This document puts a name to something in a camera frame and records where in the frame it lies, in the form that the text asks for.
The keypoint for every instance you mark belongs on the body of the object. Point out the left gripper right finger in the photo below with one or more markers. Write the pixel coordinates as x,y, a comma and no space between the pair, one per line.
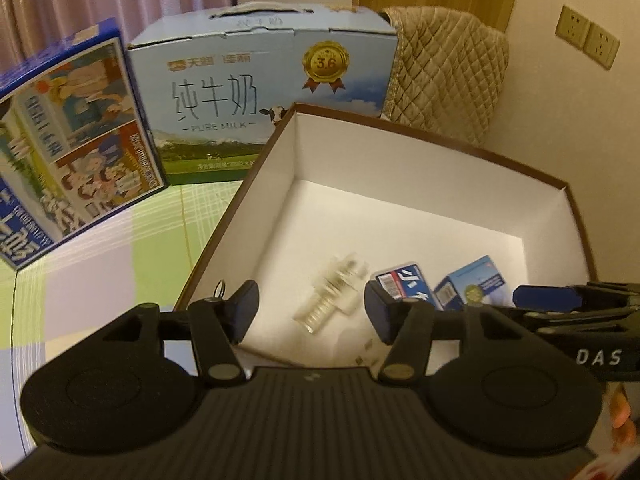
412,329

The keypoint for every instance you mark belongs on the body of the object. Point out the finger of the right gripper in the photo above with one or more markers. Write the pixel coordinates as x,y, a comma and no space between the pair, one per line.
592,296
622,323

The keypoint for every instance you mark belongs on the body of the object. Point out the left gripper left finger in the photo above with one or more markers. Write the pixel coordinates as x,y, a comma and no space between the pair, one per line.
216,326

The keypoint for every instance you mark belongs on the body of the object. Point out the blue Japanese tablet case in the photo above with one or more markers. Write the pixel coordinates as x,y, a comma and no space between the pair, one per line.
405,281

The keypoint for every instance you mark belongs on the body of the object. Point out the small blue carton box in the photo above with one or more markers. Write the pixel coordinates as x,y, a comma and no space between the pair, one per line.
478,282

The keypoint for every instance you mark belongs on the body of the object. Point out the clear white plastic bottle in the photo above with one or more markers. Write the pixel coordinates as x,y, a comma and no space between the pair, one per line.
338,288

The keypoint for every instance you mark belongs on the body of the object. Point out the white ointment tube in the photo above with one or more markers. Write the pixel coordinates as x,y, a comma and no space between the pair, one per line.
359,348

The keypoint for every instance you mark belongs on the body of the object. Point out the person's right hand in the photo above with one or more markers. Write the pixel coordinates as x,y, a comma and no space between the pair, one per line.
622,399

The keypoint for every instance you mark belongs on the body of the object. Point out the brown cardboard storage box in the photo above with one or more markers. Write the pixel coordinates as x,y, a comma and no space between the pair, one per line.
330,184

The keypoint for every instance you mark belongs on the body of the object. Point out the dark blue milk carton box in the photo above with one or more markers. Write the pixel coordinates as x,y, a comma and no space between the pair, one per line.
74,148

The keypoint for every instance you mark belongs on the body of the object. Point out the light blue milk carton box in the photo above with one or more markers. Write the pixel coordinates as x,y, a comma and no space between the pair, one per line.
213,84

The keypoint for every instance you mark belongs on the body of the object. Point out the beige quilted chair cover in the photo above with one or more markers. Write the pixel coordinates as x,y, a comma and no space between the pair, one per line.
448,72

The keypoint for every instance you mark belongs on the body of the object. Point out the beige wall sockets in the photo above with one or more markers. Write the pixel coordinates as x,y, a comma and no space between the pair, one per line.
590,38

